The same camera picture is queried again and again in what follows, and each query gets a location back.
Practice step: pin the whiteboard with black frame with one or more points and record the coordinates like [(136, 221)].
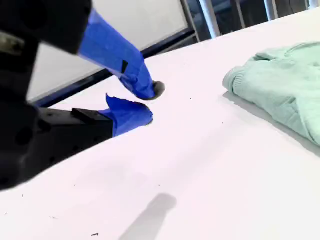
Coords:
[(150, 22)]

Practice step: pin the pale green T-shirt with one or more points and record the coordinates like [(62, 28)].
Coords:
[(282, 85)]

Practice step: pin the white metal pole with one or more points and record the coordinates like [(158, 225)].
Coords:
[(210, 17), (271, 8)]

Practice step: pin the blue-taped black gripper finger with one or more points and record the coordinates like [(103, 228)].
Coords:
[(130, 116), (112, 50)]

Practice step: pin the grey metal stand post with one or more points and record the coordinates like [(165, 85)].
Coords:
[(190, 20)]

